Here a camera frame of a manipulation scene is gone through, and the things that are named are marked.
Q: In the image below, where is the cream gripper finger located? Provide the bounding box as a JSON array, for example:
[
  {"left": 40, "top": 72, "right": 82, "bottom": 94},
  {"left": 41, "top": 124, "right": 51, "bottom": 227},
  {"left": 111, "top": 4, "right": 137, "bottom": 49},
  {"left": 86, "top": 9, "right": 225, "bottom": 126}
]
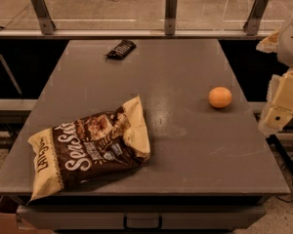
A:
[
  {"left": 258, "top": 67, "right": 293, "bottom": 136},
  {"left": 256, "top": 28, "right": 280, "bottom": 54}
]

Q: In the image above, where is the brown chip bag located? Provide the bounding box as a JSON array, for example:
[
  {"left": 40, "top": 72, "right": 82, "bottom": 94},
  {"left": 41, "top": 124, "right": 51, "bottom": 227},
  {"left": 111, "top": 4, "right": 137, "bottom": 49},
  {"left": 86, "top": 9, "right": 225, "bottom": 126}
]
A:
[{"left": 28, "top": 97, "right": 150, "bottom": 200}]

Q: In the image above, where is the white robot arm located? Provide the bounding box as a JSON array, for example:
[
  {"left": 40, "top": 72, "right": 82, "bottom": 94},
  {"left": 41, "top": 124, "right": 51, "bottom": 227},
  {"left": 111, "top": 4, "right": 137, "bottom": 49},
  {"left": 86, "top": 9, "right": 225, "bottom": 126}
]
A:
[{"left": 256, "top": 14, "right": 293, "bottom": 135}]

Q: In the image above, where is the black rxbar chocolate bar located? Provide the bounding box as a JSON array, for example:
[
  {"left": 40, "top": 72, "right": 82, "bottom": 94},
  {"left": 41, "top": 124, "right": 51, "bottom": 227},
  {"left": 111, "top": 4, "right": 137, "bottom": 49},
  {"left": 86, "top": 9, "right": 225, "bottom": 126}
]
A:
[{"left": 105, "top": 40, "right": 137, "bottom": 60}]

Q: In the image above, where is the orange fruit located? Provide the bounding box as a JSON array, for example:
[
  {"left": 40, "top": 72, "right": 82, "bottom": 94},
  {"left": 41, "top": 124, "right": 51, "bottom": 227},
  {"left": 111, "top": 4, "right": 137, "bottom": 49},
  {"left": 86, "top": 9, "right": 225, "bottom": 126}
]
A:
[{"left": 208, "top": 87, "right": 232, "bottom": 108}]

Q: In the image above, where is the black stand leg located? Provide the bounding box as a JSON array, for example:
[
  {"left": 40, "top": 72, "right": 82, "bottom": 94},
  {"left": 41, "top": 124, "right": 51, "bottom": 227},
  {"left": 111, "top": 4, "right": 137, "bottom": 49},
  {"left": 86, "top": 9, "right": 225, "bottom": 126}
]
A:
[{"left": 267, "top": 135, "right": 293, "bottom": 182}]

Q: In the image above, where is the cardboard box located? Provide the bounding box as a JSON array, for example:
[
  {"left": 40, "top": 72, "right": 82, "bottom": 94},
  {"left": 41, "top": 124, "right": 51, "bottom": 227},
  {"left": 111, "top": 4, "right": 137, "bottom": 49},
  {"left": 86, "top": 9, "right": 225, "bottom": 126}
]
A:
[{"left": 0, "top": 196, "right": 54, "bottom": 234}]

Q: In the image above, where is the right metal bracket post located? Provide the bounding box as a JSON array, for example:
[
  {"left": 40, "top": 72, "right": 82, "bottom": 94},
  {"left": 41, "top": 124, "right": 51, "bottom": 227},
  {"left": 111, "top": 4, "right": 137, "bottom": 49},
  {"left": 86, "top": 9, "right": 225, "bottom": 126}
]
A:
[{"left": 243, "top": 0, "right": 270, "bottom": 36}]

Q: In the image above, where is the metal bracket post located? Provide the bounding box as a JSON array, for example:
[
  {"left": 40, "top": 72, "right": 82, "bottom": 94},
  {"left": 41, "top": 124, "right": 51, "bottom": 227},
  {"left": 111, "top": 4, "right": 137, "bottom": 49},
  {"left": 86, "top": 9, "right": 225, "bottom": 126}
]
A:
[
  {"left": 243, "top": 0, "right": 270, "bottom": 36},
  {"left": 164, "top": 0, "right": 178, "bottom": 35},
  {"left": 30, "top": 0, "right": 56, "bottom": 35}
]

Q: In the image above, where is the metal rail behind table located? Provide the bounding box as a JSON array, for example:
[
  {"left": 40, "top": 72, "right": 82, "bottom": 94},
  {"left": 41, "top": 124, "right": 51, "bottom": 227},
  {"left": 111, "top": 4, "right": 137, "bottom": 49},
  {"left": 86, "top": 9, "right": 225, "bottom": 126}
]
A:
[{"left": 0, "top": 29, "right": 272, "bottom": 39}]

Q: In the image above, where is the middle metal bracket post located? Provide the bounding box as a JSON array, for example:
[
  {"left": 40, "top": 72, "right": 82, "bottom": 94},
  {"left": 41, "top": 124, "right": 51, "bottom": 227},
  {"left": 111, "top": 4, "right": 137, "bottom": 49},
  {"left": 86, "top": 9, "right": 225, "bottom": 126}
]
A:
[{"left": 164, "top": 0, "right": 178, "bottom": 35}]

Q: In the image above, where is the grey drawer with handle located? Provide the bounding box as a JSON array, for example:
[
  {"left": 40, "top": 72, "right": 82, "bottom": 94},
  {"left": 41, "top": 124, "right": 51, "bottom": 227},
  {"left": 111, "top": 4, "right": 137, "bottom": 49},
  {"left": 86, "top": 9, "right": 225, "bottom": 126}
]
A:
[{"left": 17, "top": 205, "right": 266, "bottom": 231}]

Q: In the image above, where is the left metal bracket post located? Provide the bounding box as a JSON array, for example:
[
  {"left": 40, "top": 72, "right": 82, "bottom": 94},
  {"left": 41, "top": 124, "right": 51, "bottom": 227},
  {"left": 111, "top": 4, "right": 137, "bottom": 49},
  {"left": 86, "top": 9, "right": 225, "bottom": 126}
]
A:
[{"left": 30, "top": 0, "right": 56, "bottom": 35}]

